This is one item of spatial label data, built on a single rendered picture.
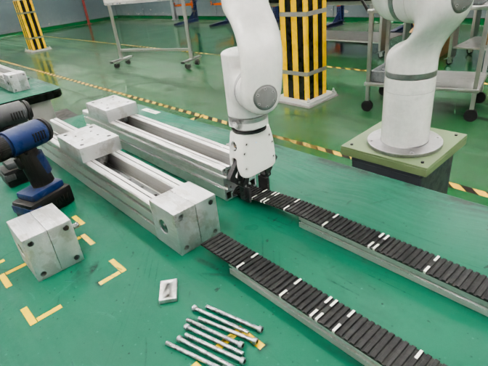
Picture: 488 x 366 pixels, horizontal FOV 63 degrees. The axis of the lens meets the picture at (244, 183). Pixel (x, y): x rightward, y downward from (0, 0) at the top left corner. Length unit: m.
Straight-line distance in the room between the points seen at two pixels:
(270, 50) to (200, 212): 0.33
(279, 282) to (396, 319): 0.18
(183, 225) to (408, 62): 0.63
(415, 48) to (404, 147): 0.25
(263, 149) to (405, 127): 0.39
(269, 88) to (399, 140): 0.47
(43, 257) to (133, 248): 0.16
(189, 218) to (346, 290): 0.31
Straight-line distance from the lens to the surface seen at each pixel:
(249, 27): 0.74
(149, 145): 1.18
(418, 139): 1.11
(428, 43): 1.02
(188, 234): 0.79
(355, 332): 0.60
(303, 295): 0.65
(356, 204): 0.92
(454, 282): 0.71
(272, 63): 0.73
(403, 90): 1.06
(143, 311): 0.72
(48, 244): 0.84
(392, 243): 0.76
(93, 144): 1.10
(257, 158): 0.87
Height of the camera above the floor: 1.26
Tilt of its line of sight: 28 degrees down
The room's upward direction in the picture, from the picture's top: 6 degrees counter-clockwise
